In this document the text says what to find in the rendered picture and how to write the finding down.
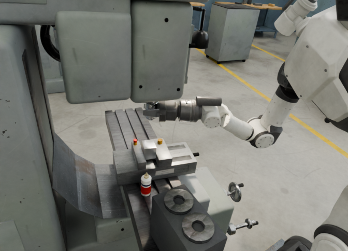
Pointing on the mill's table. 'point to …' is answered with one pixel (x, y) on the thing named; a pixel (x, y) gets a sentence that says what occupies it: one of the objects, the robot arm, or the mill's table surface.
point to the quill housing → (159, 49)
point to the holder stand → (183, 223)
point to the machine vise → (155, 173)
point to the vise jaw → (162, 154)
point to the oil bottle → (145, 184)
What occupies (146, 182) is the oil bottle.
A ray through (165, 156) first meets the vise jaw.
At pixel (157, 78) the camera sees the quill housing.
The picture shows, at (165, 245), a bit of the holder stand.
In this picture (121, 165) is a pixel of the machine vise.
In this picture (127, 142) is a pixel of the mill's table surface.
